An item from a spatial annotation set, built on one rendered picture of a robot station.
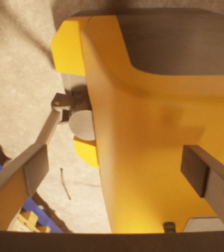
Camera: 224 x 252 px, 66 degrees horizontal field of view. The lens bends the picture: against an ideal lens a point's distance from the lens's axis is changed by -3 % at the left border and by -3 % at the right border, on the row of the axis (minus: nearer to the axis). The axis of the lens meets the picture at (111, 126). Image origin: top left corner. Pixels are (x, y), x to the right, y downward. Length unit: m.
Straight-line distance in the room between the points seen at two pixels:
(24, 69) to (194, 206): 1.15
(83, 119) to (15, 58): 0.66
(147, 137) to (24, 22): 1.04
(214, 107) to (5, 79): 1.28
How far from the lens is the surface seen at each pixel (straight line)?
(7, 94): 1.41
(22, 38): 1.19
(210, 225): 0.43
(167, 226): 0.39
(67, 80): 0.86
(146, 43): 0.36
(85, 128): 0.79
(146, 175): 0.26
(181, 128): 0.20
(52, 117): 0.76
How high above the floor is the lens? 1.03
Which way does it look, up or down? 51 degrees down
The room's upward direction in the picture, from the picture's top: 176 degrees counter-clockwise
